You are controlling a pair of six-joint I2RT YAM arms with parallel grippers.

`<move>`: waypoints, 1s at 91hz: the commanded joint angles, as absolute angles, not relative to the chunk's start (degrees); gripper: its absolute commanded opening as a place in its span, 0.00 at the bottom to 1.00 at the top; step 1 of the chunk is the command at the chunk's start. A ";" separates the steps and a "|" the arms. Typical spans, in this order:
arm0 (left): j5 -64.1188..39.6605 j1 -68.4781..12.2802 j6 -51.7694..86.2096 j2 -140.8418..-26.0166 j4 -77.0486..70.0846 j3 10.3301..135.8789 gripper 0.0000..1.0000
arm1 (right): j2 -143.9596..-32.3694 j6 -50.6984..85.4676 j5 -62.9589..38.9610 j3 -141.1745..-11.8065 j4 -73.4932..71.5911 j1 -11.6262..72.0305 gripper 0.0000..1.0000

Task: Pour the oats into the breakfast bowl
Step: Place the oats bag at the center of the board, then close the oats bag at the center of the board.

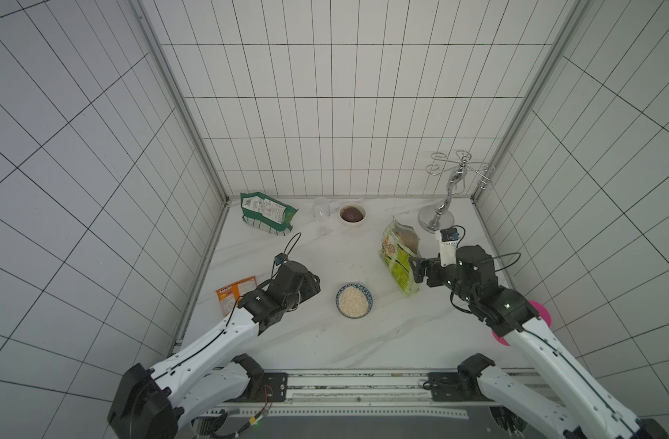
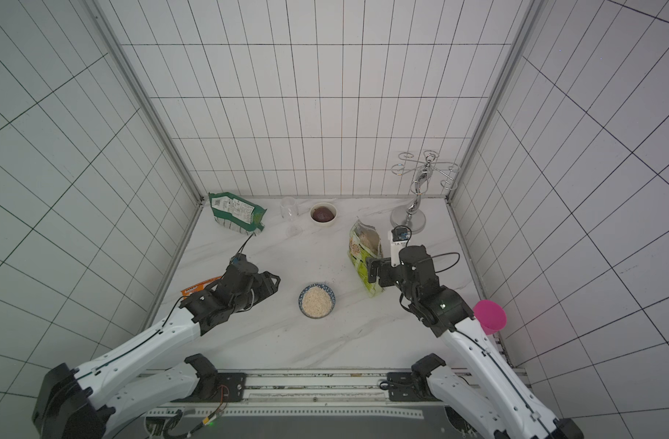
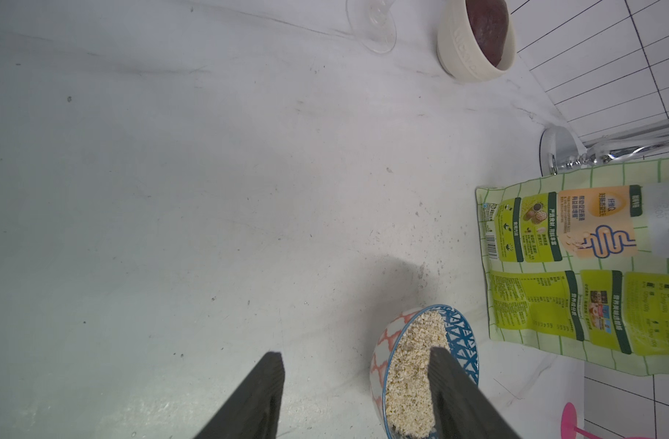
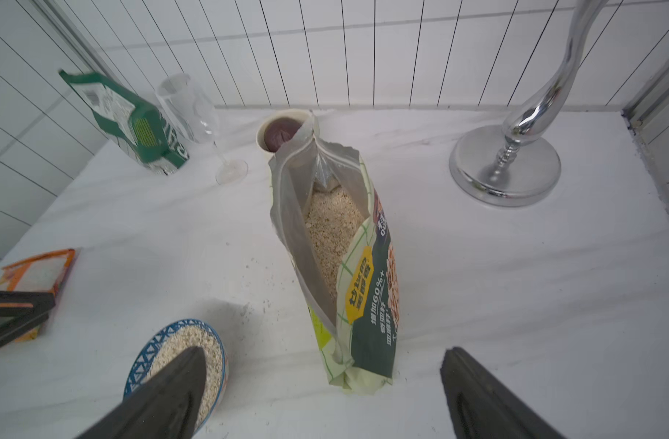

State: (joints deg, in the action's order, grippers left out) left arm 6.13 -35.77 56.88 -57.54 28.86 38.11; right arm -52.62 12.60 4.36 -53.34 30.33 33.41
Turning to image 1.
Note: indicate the green Quaker oats bag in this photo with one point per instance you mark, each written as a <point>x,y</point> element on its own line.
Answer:
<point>400,244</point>

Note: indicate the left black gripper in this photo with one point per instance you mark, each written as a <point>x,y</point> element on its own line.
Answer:
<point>310,284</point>

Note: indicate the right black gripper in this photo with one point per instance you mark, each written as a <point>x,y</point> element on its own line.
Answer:
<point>427,272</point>

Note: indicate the pink plastic cup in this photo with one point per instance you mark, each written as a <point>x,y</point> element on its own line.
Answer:
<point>544,315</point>

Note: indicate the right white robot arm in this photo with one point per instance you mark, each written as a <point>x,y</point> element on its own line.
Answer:
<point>585,408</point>

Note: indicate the orange snack packet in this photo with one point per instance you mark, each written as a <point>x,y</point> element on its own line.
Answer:
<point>229,295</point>

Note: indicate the green white snack bag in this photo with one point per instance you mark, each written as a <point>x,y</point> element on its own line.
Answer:
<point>262,212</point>

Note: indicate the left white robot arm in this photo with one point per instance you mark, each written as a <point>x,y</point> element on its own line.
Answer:
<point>158,401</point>

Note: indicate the chrome glass holder stand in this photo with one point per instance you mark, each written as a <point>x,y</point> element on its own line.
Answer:
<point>438,216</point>

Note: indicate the white bowl with red fruit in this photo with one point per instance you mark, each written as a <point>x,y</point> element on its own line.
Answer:
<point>352,214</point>

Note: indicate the clear wine glass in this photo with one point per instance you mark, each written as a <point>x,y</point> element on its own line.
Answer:
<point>321,213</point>

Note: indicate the aluminium mounting rail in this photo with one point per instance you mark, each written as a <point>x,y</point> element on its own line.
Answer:
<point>356,387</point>

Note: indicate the blue patterned breakfast bowl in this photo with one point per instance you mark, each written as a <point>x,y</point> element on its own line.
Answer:
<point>354,301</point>

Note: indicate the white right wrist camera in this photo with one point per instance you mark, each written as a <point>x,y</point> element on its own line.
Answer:
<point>448,240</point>

